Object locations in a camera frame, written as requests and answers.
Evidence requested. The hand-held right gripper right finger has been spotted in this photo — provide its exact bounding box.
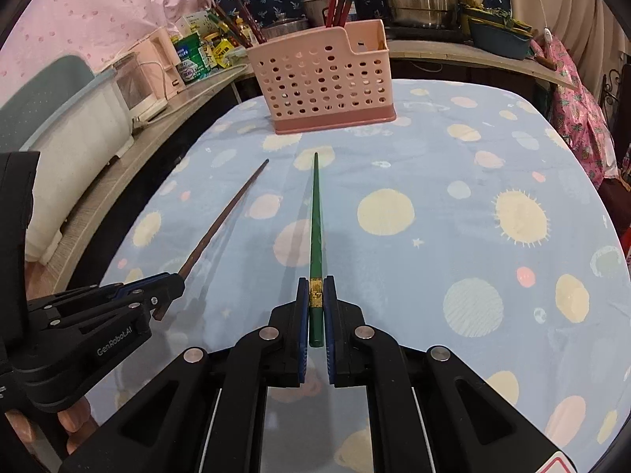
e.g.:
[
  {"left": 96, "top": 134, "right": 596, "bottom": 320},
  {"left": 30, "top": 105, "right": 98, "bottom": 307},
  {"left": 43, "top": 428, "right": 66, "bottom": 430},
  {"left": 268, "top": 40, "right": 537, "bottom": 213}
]
[{"left": 323, "top": 275, "right": 568, "bottom": 473}]

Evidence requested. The grey wooden counter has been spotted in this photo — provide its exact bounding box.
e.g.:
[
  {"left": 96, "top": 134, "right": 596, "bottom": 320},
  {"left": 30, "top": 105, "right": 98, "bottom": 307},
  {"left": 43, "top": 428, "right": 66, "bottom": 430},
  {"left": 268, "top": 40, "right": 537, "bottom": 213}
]
[{"left": 63, "top": 65, "right": 250, "bottom": 277}]

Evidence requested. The yellow snack packet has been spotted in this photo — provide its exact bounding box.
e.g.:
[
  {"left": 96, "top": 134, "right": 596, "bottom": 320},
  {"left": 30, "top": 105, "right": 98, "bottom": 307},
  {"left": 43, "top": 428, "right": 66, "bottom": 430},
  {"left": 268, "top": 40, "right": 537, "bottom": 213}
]
[{"left": 211, "top": 38, "right": 236, "bottom": 68}]

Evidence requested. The green and white tin can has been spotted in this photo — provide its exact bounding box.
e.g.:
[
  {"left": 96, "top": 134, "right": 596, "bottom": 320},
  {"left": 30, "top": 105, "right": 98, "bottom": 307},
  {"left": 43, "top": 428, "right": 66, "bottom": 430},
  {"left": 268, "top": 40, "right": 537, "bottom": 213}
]
[{"left": 174, "top": 31, "right": 215, "bottom": 83}]

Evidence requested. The black metal rack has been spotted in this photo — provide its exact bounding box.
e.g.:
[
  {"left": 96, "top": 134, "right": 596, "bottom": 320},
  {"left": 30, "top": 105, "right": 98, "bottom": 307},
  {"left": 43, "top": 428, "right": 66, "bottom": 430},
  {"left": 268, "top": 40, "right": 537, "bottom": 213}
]
[{"left": 598, "top": 63, "right": 631, "bottom": 126}]

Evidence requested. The white corded switch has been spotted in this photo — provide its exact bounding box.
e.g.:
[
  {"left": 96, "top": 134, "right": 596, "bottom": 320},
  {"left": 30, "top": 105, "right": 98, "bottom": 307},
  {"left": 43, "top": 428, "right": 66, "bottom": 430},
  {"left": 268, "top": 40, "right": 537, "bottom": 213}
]
[{"left": 524, "top": 0, "right": 556, "bottom": 45}]

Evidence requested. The person's left hand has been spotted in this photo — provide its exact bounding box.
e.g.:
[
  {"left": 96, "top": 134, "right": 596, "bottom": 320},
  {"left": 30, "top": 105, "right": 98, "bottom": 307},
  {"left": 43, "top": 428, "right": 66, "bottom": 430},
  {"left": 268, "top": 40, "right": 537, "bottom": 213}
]
[{"left": 7, "top": 397, "right": 93, "bottom": 456}]

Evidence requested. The white plastic storage bin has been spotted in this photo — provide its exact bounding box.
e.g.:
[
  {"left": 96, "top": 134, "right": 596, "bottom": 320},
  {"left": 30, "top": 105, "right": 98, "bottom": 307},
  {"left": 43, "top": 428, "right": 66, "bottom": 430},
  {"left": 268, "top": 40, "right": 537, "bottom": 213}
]
[{"left": 0, "top": 54, "right": 136, "bottom": 267}]

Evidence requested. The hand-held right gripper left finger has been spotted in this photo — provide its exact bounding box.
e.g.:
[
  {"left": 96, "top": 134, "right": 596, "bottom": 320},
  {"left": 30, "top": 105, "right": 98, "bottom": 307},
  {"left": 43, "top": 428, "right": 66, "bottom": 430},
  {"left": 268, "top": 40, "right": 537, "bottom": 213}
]
[{"left": 59, "top": 276, "right": 309, "bottom": 473}]

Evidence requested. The blue planet print tablecloth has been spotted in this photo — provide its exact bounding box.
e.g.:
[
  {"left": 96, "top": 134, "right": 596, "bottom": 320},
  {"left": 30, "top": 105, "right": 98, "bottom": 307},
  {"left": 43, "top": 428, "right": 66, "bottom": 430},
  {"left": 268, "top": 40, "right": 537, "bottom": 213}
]
[{"left": 89, "top": 79, "right": 631, "bottom": 473}]

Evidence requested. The pink floral cloth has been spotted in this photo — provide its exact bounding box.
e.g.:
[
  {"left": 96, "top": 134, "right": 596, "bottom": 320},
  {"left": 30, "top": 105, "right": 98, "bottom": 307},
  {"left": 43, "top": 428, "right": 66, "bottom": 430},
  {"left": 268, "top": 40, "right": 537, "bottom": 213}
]
[{"left": 541, "top": 34, "right": 620, "bottom": 189}]

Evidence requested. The brown chopstick gold band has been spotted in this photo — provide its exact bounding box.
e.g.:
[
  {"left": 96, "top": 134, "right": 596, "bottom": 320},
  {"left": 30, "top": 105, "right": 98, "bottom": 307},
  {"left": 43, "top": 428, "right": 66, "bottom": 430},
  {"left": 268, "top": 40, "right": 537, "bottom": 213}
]
[{"left": 152, "top": 158, "right": 270, "bottom": 321}]

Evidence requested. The white mini oven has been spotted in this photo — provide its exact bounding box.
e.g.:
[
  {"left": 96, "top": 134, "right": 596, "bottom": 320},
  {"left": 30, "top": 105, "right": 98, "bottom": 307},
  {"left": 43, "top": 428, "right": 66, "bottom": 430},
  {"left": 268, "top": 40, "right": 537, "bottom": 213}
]
[{"left": 115, "top": 53, "right": 169, "bottom": 121}]

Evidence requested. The small steel pot with lid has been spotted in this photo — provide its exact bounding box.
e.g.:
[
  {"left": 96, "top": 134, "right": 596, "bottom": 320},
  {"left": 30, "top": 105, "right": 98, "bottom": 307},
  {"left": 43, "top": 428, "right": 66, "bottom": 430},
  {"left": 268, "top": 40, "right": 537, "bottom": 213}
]
[{"left": 266, "top": 0, "right": 347, "bottom": 41}]

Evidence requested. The blue rectangular basin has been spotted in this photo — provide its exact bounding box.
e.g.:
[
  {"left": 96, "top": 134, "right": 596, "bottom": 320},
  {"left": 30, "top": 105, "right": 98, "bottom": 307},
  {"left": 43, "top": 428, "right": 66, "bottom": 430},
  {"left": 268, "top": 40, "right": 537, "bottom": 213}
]
[{"left": 466, "top": 15, "right": 535, "bottom": 60}]

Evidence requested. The pink dotted curtain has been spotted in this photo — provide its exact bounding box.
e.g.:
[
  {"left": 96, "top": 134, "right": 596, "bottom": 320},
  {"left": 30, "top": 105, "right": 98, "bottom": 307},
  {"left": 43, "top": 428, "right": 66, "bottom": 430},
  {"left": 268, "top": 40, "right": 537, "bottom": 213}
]
[{"left": 0, "top": 0, "right": 237, "bottom": 109}]

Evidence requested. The pink perforated utensil basket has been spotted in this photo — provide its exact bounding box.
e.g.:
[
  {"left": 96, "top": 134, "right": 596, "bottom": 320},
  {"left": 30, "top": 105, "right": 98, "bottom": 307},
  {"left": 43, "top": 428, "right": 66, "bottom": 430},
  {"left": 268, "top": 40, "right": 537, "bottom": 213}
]
[{"left": 245, "top": 20, "right": 398, "bottom": 135}]

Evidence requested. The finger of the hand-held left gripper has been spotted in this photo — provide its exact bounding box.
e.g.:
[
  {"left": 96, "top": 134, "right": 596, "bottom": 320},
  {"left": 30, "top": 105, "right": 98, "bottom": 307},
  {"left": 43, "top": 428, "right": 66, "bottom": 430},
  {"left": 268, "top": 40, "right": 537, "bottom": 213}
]
[
  {"left": 27, "top": 272, "right": 171, "bottom": 317},
  {"left": 129, "top": 273, "right": 187, "bottom": 323}
]

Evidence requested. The light wooden shelf board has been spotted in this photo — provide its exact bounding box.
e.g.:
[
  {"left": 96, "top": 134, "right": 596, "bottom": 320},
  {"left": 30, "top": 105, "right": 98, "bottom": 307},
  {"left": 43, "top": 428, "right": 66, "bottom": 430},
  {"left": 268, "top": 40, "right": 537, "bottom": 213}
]
[{"left": 386, "top": 38, "right": 581, "bottom": 91}]

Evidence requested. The green chopstick gold band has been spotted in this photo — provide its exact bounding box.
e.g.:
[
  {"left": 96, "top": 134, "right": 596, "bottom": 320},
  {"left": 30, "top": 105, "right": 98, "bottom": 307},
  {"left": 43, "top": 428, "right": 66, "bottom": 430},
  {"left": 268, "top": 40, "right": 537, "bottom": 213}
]
[{"left": 306, "top": 152, "right": 326, "bottom": 348}]

